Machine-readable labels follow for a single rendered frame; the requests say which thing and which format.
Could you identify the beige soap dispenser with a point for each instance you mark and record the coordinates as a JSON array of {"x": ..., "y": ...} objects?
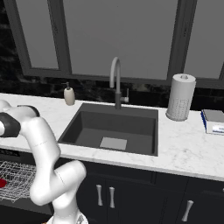
[{"x": 69, "y": 95}]

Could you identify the dark grey sink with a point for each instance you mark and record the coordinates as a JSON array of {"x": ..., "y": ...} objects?
[{"x": 116, "y": 128}]

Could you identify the white paper towel roll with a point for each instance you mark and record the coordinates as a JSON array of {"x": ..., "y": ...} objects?
[{"x": 180, "y": 97}]

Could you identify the grey framed window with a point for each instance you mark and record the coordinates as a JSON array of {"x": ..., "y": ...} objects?
[{"x": 116, "y": 38}]

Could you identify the red cup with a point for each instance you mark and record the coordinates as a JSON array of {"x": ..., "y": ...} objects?
[{"x": 2, "y": 183}]

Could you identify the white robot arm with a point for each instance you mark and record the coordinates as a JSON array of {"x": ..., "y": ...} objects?
[{"x": 43, "y": 145}]

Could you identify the grey sink tap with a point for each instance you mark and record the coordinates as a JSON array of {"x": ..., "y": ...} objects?
[{"x": 117, "y": 84}]

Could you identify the dark cupboard door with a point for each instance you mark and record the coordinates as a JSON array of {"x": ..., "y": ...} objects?
[
  {"x": 140, "y": 204},
  {"x": 204, "y": 208},
  {"x": 92, "y": 201}
]

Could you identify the white and blue box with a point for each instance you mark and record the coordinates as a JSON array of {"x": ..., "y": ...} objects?
[{"x": 214, "y": 121}]

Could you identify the dishwasher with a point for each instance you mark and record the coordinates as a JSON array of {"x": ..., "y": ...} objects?
[{"x": 17, "y": 163}]

